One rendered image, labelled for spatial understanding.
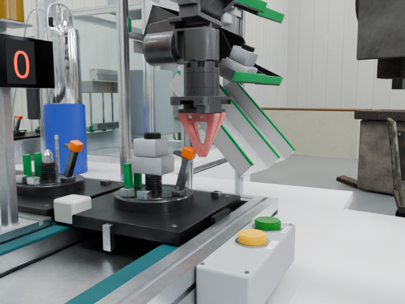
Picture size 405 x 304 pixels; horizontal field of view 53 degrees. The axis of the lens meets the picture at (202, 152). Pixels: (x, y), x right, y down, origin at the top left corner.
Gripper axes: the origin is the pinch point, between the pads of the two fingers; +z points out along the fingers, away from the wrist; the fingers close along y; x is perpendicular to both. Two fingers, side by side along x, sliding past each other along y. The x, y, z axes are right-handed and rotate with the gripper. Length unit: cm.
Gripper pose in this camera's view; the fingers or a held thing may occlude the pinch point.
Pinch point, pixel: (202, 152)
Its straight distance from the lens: 67.6
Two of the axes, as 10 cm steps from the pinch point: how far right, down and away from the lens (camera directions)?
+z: 0.1, 9.9, 1.3
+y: -4.4, 1.2, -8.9
